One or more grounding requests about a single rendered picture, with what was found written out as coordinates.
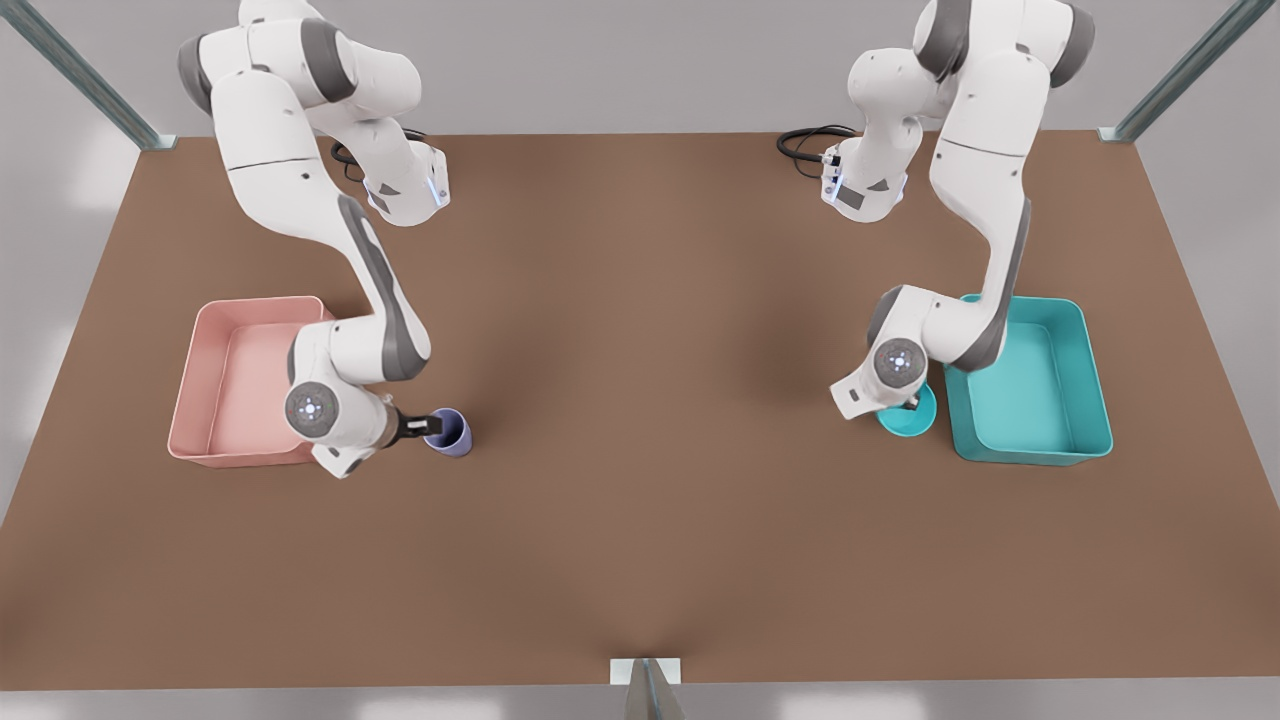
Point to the teal bowl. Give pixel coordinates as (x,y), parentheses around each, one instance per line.
(910,417)

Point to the purple cup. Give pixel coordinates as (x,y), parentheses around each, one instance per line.
(450,432)

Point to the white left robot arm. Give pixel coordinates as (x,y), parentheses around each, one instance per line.
(985,150)

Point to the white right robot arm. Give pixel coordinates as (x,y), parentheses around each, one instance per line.
(270,140)

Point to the teal plastic box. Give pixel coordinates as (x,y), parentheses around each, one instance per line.
(1035,385)

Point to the pink plastic box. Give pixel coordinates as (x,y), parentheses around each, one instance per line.
(240,385)

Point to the silver frame post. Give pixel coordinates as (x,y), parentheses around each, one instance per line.
(85,75)
(1180,70)
(648,690)

